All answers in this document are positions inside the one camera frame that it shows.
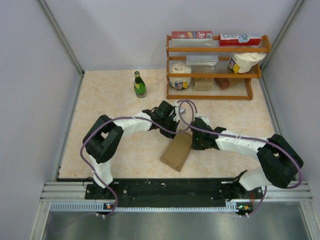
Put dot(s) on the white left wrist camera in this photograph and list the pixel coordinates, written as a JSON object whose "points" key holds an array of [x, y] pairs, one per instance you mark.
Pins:
{"points": [[179, 110]]}

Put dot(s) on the brown red block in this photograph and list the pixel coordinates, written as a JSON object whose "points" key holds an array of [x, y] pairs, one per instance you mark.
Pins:
{"points": [[223, 83]]}

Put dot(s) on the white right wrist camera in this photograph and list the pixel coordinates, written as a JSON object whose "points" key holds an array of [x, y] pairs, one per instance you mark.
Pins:
{"points": [[204, 119]]}

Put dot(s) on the green glass bottle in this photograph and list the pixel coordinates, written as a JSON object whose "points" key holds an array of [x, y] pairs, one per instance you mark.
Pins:
{"points": [[139, 85]]}

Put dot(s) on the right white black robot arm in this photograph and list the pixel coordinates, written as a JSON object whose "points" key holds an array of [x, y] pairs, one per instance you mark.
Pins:
{"points": [[279, 162]]}

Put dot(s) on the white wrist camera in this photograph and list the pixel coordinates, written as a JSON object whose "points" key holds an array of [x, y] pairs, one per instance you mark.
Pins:
{"points": [[179, 110], [204, 119]]}

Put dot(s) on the wooden shelf rack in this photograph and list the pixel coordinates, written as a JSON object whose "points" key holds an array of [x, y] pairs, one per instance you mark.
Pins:
{"points": [[220, 70]]}

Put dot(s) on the red white wrap box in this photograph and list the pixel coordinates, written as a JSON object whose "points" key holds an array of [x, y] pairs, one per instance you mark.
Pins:
{"points": [[239, 39]]}

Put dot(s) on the large white flour bag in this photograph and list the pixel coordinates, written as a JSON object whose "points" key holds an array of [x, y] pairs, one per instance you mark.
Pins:
{"points": [[241, 63]]}

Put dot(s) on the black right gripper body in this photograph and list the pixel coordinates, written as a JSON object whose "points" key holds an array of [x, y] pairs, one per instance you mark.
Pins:
{"points": [[197, 143]]}

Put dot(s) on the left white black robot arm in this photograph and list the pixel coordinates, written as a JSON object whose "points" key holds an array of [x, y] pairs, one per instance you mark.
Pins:
{"points": [[103, 138]]}

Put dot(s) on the tan block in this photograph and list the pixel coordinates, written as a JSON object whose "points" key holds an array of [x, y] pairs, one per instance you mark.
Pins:
{"points": [[203, 84]]}

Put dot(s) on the red foil box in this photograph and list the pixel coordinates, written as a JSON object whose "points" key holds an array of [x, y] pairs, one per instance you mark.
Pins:
{"points": [[191, 35]]}

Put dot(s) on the silver foil box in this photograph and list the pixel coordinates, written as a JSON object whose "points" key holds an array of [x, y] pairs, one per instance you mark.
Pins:
{"points": [[201, 60]]}

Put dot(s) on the brown cardboard box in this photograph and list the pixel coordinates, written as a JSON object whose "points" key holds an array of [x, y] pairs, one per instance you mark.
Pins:
{"points": [[177, 151]]}

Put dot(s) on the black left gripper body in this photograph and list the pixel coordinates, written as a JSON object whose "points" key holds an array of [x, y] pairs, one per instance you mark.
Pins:
{"points": [[169, 123]]}

